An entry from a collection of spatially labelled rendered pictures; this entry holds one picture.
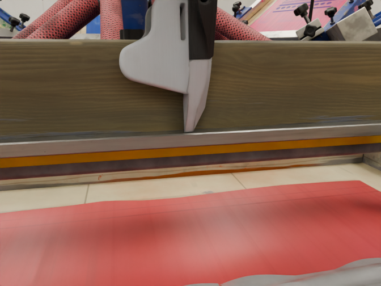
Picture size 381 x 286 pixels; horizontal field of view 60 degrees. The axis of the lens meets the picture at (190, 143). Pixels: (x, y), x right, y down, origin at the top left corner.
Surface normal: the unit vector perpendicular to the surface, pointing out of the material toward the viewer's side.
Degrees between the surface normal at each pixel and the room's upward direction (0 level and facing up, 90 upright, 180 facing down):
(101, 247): 0
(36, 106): 90
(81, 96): 90
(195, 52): 85
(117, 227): 0
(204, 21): 103
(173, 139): 90
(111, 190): 0
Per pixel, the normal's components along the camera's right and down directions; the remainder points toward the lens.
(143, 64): 0.21, 0.15
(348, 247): 0.00, -0.96
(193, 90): 0.21, 0.47
